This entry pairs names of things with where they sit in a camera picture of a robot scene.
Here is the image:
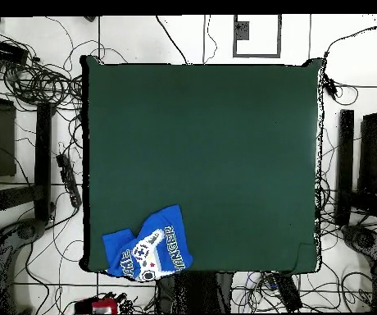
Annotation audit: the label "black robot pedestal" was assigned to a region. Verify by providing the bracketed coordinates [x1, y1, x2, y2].
[155, 272, 234, 314]

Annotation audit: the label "black frame stand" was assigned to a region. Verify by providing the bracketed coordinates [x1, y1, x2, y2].
[0, 73, 54, 231]
[334, 83, 377, 227]

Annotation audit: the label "black power strip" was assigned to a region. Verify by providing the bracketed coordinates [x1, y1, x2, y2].
[56, 153, 84, 208]
[268, 272, 303, 313]

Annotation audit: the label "black power adapter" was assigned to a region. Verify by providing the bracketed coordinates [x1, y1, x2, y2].
[322, 74, 339, 101]

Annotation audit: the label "grey wheeled base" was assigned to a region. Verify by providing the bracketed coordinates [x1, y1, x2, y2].
[340, 224, 377, 275]
[0, 217, 48, 314]

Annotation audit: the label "blue printed t-shirt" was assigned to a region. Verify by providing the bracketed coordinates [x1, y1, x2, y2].
[102, 203, 194, 282]

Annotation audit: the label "grey square frame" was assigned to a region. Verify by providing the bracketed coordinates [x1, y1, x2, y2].
[232, 13, 283, 59]

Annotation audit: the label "dark green table cloth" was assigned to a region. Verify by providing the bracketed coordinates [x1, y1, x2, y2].
[78, 54, 324, 276]

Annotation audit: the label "tangled black cables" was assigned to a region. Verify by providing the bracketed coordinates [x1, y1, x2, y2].
[230, 176, 373, 313]
[0, 16, 85, 114]

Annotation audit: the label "black electronics box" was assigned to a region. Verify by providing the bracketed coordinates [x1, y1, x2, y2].
[0, 38, 30, 66]

